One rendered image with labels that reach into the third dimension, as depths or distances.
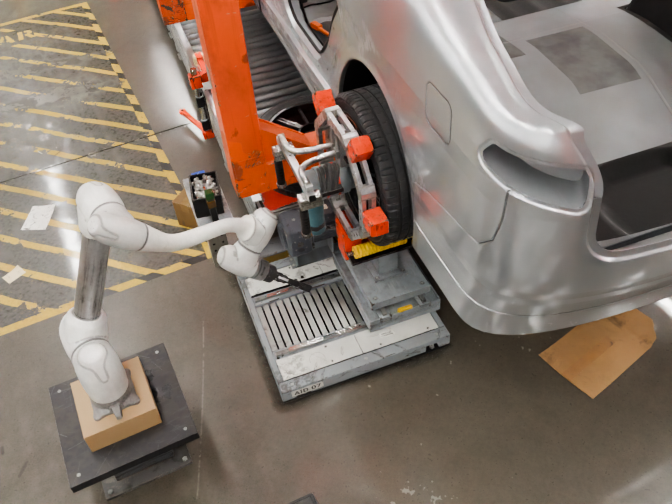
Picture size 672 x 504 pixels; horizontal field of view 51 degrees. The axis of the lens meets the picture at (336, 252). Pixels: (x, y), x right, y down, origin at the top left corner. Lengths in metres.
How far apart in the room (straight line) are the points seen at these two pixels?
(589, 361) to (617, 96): 1.18
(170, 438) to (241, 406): 0.48
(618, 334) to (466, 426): 0.89
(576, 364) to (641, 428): 0.38
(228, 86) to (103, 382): 1.29
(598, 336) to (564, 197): 1.59
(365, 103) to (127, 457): 1.63
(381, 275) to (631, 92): 1.35
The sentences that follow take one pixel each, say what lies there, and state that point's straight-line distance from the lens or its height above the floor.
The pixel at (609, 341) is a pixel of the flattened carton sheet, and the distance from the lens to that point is 3.52.
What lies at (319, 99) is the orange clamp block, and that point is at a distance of 2.93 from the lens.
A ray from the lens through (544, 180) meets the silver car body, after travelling 2.04.
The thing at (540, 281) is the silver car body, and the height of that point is 1.12.
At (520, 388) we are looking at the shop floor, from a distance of 3.28.
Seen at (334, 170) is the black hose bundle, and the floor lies 1.03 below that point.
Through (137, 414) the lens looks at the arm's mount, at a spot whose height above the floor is 0.40.
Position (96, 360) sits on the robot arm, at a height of 0.67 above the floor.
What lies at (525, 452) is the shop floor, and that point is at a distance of 3.11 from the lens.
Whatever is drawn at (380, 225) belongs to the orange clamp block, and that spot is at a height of 0.87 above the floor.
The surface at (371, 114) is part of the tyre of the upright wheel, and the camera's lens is 2.70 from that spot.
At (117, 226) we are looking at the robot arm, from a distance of 2.40.
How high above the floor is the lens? 2.69
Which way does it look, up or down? 45 degrees down
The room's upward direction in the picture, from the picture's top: 5 degrees counter-clockwise
